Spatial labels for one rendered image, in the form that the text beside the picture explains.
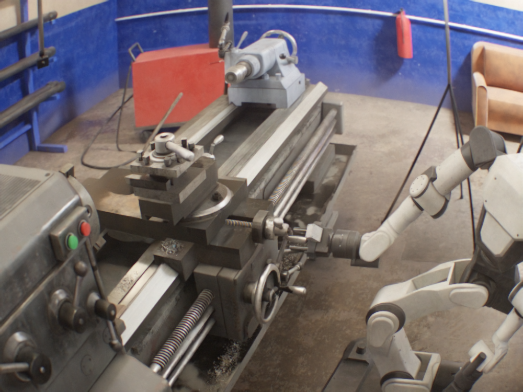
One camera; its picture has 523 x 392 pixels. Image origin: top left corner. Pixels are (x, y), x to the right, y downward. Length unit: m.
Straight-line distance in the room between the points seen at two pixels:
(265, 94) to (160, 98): 2.04
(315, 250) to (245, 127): 1.30
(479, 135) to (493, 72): 3.76
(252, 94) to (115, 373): 1.93
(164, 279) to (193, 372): 0.43
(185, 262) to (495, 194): 0.94
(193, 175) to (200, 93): 3.09
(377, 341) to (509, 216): 0.65
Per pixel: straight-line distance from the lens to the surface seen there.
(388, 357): 1.90
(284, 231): 1.74
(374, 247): 1.71
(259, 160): 2.28
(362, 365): 2.19
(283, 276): 2.03
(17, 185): 1.15
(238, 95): 2.92
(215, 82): 4.70
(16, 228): 1.02
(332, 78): 5.90
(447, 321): 2.73
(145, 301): 1.54
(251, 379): 2.41
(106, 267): 1.93
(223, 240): 1.71
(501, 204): 1.47
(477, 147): 1.56
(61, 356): 1.14
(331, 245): 1.77
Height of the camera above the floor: 1.76
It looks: 26 degrees down
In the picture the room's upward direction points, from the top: 3 degrees counter-clockwise
